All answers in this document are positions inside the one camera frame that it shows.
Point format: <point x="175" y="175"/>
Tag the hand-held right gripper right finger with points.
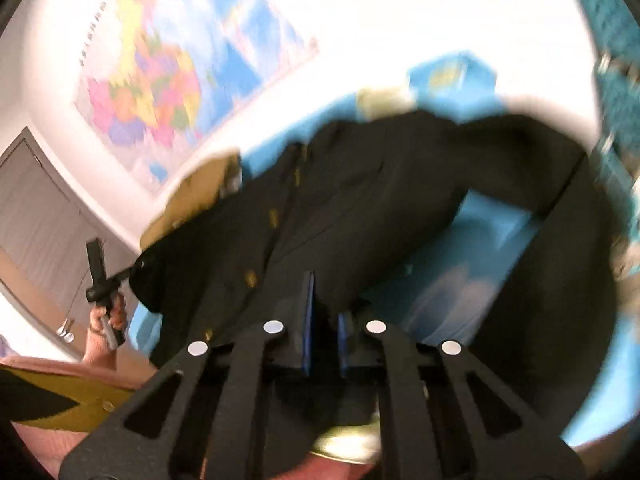
<point x="344" y="345"/>

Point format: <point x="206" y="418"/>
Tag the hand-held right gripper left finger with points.
<point x="307" y="325"/>

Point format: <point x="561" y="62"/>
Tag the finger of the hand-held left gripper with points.
<point x="125" y="272"/>

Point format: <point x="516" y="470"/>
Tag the black coat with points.
<point x="360" y="200"/>

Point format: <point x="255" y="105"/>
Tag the person's left forearm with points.
<point x="107" y="367"/>

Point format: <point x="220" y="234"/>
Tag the person's left hand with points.
<point x="115" y="317"/>

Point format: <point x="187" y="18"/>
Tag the grey door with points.
<point x="45" y="230"/>

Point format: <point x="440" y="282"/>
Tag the mustard brown cloth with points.
<point x="200" y="195"/>

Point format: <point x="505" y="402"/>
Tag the blue printed bed sheet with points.
<point x="450" y="280"/>

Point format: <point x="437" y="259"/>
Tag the mustard and black garment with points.
<point x="55" y="400"/>

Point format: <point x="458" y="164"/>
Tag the teal perforated basket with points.
<point x="612" y="60"/>

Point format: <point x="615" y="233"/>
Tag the colourful wall map poster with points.
<point x="165" y="65"/>

